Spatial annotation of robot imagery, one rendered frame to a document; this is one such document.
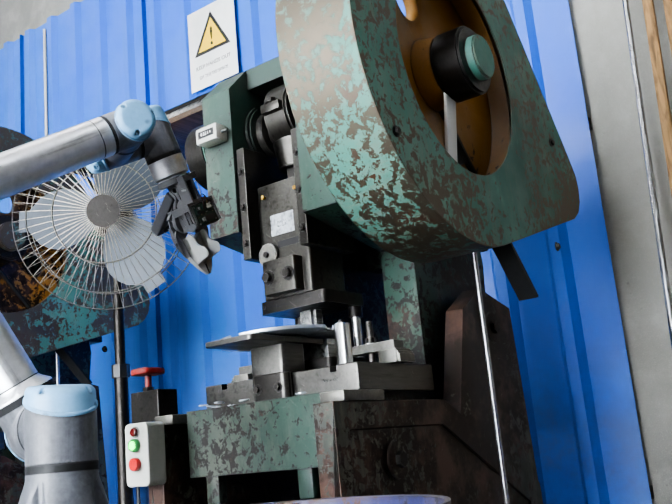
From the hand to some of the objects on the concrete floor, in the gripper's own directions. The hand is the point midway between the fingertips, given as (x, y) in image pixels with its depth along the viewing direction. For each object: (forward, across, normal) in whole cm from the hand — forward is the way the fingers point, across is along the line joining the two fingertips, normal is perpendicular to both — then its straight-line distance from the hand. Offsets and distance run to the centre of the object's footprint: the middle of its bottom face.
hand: (204, 269), depth 185 cm
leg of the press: (+106, +7, -22) cm, 108 cm away
